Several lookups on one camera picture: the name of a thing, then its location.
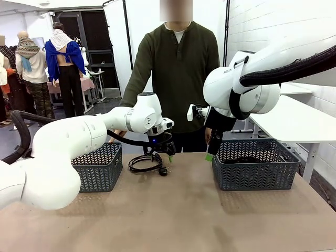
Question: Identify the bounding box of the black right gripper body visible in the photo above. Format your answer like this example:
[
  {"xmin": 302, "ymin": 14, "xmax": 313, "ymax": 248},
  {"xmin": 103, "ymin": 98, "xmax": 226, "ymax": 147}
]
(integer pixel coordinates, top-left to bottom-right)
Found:
[{"xmin": 204, "ymin": 106, "xmax": 236, "ymax": 137}]

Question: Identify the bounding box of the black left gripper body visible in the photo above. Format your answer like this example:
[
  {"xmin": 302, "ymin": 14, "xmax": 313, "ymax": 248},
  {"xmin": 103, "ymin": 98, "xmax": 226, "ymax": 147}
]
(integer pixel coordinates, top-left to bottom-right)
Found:
[{"xmin": 143, "ymin": 132, "xmax": 176, "ymax": 155}]

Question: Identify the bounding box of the black power cable schuko plug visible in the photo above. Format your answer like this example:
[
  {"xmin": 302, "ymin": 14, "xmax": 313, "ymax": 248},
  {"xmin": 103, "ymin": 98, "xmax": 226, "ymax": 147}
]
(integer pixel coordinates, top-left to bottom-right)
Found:
[{"xmin": 128, "ymin": 151, "xmax": 170, "ymax": 177}]

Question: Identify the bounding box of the black braided cable silver plug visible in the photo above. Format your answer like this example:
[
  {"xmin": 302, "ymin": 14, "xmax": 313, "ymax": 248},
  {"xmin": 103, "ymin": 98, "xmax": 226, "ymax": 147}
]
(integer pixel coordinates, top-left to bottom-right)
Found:
[{"xmin": 226, "ymin": 156, "xmax": 265, "ymax": 165}]

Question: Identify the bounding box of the person's right hand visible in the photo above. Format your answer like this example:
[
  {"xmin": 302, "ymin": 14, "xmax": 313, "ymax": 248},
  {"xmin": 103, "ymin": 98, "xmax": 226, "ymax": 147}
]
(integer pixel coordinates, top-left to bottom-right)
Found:
[{"xmin": 108, "ymin": 129, "xmax": 127, "ymax": 144}]

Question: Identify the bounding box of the grey plastic lattice basket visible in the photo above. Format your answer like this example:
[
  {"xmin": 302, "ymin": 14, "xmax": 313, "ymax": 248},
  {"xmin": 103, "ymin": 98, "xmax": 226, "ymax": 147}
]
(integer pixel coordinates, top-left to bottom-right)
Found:
[
  {"xmin": 212, "ymin": 138, "xmax": 302, "ymax": 192},
  {"xmin": 71, "ymin": 141, "xmax": 123, "ymax": 193}
]

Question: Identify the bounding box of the person in green sweater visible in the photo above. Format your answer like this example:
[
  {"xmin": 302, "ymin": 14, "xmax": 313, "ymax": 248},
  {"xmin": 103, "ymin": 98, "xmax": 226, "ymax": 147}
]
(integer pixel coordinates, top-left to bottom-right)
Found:
[{"xmin": 119, "ymin": 0, "xmax": 221, "ymax": 153}]

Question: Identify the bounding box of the grey metal desk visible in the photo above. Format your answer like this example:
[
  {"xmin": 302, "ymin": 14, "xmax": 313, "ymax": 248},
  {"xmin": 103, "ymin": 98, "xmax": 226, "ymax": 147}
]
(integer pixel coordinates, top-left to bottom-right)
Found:
[{"xmin": 88, "ymin": 68, "xmax": 108, "ymax": 103}]

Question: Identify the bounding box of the table with pink cloth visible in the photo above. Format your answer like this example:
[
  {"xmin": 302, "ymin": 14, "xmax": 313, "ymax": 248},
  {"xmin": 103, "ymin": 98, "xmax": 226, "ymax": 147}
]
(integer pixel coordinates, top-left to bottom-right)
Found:
[{"xmin": 47, "ymin": 77, "xmax": 96, "ymax": 108}]

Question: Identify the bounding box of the white mannequin torso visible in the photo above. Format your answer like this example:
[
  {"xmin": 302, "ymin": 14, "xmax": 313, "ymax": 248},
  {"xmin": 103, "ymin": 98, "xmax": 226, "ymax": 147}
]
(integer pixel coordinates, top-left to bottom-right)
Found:
[{"xmin": 75, "ymin": 36, "xmax": 89, "ymax": 68}]

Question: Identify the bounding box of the dark glass doorway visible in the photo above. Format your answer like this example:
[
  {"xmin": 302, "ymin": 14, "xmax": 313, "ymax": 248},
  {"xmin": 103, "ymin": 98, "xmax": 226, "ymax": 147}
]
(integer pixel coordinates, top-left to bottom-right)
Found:
[{"xmin": 54, "ymin": 9, "xmax": 120, "ymax": 90}]

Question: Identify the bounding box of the mannequin with blue jacket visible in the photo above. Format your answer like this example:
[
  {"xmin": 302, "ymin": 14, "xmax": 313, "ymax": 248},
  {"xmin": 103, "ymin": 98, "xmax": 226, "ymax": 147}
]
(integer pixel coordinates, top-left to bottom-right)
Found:
[{"xmin": 44, "ymin": 22, "xmax": 87, "ymax": 118}]

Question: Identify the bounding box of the mannequin with patterned scarf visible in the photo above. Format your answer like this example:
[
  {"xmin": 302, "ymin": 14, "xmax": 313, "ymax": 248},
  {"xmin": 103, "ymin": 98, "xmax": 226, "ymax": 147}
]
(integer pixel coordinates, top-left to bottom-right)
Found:
[{"xmin": 15, "ymin": 30, "xmax": 56, "ymax": 120}]

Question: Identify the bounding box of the bystander in plaid scarf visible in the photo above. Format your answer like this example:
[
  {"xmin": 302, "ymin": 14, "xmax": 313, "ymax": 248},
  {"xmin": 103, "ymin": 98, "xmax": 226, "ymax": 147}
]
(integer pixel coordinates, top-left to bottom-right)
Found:
[{"xmin": 0, "ymin": 35, "xmax": 27, "ymax": 124}]

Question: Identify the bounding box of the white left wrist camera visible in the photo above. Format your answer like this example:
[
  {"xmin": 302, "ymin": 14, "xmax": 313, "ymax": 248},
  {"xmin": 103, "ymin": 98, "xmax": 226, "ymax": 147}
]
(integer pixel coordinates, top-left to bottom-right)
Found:
[{"xmin": 156, "ymin": 118, "xmax": 175, "ymax": 133}]

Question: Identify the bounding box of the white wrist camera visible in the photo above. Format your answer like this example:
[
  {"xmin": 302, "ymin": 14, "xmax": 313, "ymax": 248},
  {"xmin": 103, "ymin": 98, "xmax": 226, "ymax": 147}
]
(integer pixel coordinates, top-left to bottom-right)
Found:
[
  {"xmin": 187, "ymin": 104, "xmax": 209, "ymax": 122},
  {"xmin": 156, "ymin": 118, "xmax": 175, "ymax": 133}
]

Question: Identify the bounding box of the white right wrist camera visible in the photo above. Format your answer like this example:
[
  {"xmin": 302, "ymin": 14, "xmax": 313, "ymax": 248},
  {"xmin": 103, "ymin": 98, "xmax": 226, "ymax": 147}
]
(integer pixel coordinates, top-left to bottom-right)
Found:
[{"xmin": 187, "ymin": 104, "xmax": 209, "ymax": 122}]

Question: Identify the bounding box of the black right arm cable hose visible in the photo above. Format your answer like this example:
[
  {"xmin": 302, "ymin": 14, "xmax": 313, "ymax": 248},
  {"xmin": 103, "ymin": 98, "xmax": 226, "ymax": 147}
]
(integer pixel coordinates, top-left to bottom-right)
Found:
[{"xmin": 228, "ymin": 44, "xmax": 336, "ymax": 121}]

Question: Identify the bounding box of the white backdrop screen black frame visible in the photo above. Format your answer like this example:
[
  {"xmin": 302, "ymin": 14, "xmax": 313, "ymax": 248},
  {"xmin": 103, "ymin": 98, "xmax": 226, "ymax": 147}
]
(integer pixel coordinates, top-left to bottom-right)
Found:
[{"xmin": 102, "ymin": 0, "xmax": 230, "ymax": 116}]

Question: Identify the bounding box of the grey wall monitor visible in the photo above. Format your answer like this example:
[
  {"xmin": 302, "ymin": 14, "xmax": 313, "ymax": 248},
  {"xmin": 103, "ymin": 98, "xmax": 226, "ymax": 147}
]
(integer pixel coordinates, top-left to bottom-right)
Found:
[{"xmin": 31, "ymin": 37, "xmax": 46, "ymax": 50}]

